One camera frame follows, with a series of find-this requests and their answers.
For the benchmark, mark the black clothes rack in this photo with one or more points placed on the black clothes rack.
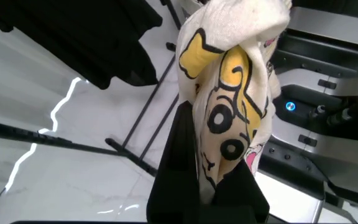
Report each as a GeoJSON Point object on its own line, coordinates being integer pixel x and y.
{"type": "Point", "coordinates": [26, 136]}

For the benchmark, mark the cream printed garment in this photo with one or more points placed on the cream printed garment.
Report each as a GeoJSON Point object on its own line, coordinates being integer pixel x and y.
{"type": "Point", "coordinates": [228, 124]}

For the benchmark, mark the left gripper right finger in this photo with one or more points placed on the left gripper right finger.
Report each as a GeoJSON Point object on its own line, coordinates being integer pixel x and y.
{"type": "Point", "coordinates": [241, 202]}

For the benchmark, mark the black garment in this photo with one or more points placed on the black garment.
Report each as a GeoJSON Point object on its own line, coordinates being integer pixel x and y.
{"type": "Point", "coordinates": [73, 37]}

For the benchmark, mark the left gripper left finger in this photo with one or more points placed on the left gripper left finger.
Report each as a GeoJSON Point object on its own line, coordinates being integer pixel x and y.
{"type": "Point", "coordinates": [176, 186]}

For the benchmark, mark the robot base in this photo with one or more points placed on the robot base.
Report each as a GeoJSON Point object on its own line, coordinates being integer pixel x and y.
{"type": "Point", "coordinates": [337, 155]}

